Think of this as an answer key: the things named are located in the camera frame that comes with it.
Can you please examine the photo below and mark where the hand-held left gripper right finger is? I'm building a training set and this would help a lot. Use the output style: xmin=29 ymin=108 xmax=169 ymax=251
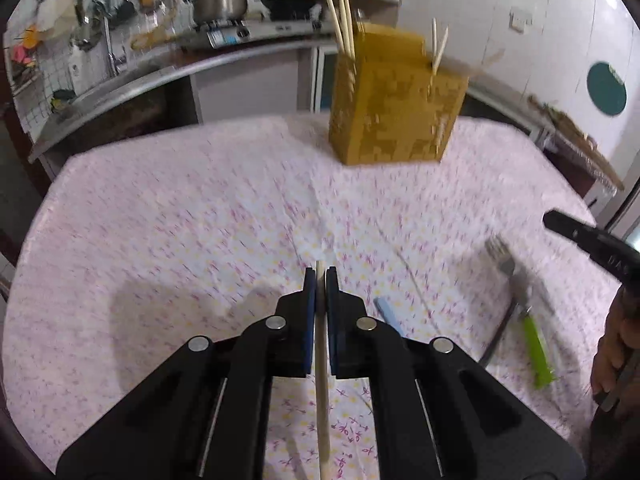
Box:
xmin=325 ymin=266 xmax=587 ymax=480

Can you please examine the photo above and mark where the long side counter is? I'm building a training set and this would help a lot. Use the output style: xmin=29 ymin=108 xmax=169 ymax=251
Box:
xmin=467 ymin=75 xmax=626 ymax=192

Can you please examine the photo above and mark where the green-handled metal fork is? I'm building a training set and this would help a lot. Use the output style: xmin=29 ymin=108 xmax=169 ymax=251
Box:
xmin=484 ymin=234 xmax=557 ymax=390

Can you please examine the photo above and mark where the light blue utensil handle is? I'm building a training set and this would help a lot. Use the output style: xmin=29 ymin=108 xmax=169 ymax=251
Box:
xmin=374 ymin=297 xmax=407 ymax=337

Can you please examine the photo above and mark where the black wok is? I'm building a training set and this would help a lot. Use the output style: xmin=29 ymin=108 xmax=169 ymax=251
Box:
xmin=260 ymin=0 xmax=322 ymax=19

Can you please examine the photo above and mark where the wall basket with colourful items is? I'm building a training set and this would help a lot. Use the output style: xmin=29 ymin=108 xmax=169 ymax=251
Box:
xmin=10 ymin=25 xmax=42 ymax=69

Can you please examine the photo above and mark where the white soap bottle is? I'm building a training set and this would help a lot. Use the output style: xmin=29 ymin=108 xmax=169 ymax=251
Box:
xmin=67 ymin=44 xmax=87 ymax=81

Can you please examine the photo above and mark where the pink floral tablecloth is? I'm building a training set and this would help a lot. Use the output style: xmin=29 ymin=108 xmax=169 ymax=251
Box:
xmin=2 ymin=112 xmax=626 ymax=480

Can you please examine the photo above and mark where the steel gas stove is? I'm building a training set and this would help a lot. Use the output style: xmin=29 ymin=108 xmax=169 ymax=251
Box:
xmin=180 ymin=15 xmax=336 ymax=52

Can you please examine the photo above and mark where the white hanging bag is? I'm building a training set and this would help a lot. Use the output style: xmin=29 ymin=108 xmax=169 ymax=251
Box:
xmin=37 ymin=0 xmax=76 ymax=41

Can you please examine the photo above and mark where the straw brush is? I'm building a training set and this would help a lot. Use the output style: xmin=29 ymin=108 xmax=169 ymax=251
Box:
xmin=527 ymin=95 xmax=599 ymax=152

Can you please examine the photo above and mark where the green round wall hanging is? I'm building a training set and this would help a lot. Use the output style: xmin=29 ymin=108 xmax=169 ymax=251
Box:
xmin=586 ymin=61 xmax=628 ymax=116

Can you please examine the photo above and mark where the dark-handled metal utensil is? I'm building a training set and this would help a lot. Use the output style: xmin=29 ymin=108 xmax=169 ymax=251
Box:
xmin=479 ymin=300 xmax=521 ymax=366

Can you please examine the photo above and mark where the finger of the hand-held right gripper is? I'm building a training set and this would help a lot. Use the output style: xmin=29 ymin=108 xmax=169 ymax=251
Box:
xmin=543 ymin=210 xmax=640 ymax=284

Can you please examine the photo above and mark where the steel kitchen sink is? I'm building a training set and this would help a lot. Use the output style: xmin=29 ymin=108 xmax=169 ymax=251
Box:
xmin=65 ymin=64 xmax=176 ymax=111

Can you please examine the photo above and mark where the metal sink faucet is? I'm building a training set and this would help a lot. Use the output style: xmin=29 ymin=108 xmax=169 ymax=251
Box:
xmin=92 ymin=0 xmax=129 ymax=77

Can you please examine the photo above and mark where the yellow perforated utensil holder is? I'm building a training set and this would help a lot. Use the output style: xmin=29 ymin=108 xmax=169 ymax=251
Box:
xmin=327 ymin=22 xmax=470 ymax=166

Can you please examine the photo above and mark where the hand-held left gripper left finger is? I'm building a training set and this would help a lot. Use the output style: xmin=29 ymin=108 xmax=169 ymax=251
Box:
xmin=55 ymin=267 xmax=317 ymax=480

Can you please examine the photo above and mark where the grey kitchen counter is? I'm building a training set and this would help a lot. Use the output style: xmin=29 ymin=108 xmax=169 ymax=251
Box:
xmin=27 ymin=35 xmax=341 ymax=163

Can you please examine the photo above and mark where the white wall switch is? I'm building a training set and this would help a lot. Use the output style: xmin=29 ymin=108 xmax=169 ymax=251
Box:
xmin=509 ymin=7 xmax=532 ymax=35

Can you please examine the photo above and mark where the person's right hand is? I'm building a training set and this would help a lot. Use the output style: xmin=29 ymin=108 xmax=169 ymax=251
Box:
xmin=591 ymin=284 xmax=640 ymax=402

